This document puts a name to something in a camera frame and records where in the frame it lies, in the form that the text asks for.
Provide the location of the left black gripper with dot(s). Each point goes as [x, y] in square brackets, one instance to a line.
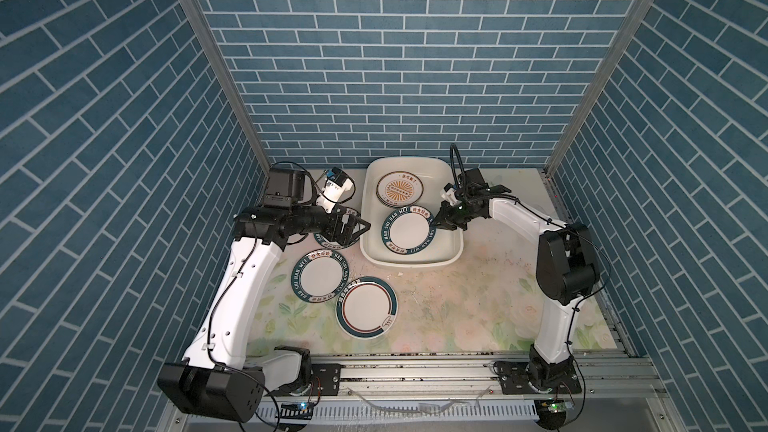
[344, 236]

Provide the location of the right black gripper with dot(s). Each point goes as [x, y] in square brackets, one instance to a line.
[441, 218]

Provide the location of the green lettered rim plate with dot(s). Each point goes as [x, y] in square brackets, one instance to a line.
[407, 231]

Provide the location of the orange sunburst plate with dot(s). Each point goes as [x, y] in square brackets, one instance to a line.
[399, 189]

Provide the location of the green red rim plate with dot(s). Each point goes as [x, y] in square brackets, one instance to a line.
[367, 308]

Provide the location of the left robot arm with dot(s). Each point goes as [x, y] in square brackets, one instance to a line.
[261, 234]

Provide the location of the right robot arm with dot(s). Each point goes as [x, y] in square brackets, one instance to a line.
[566, 266]

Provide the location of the white plastic bin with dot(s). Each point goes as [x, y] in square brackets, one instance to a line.
[446, 247]

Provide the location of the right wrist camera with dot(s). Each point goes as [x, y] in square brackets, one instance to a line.
[448, 195]

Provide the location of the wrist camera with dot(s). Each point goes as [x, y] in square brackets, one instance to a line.
[448, 195]
[337, 183]

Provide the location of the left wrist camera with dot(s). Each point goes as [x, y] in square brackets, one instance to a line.
[337, 183]

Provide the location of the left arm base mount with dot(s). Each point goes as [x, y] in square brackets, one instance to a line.
[318, 379]

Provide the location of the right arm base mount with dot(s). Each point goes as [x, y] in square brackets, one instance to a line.
[535, 377]

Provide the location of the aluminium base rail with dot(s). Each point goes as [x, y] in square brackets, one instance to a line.
[439, 377]

